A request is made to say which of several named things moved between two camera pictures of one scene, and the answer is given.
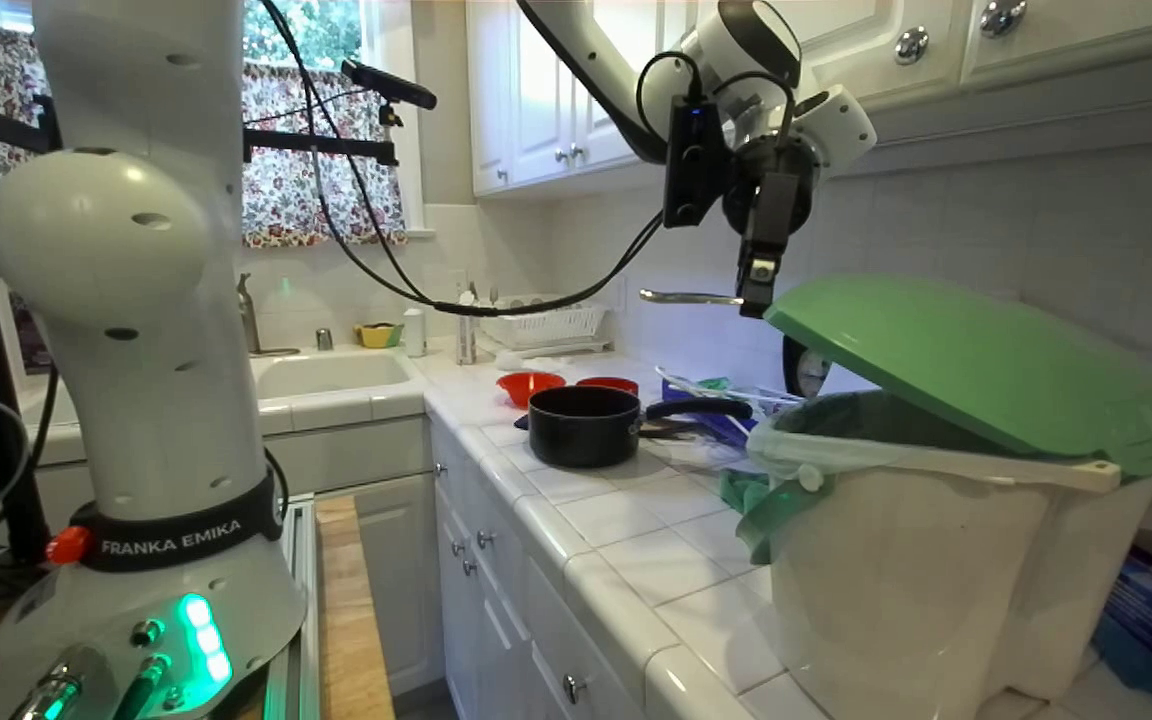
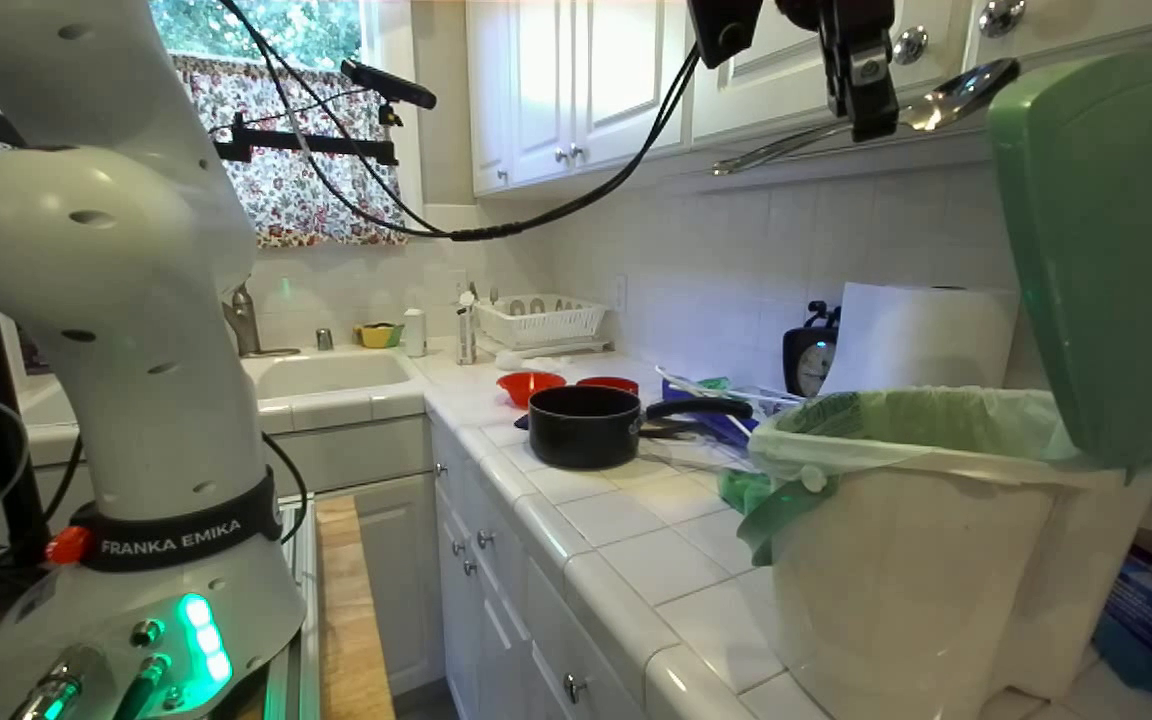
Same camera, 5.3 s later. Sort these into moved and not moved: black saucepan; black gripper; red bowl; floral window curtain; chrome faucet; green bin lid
Moved: green bin lid; black gripper
Not moved: red bowl; chrome faucet; black saucepan; floral window curtain
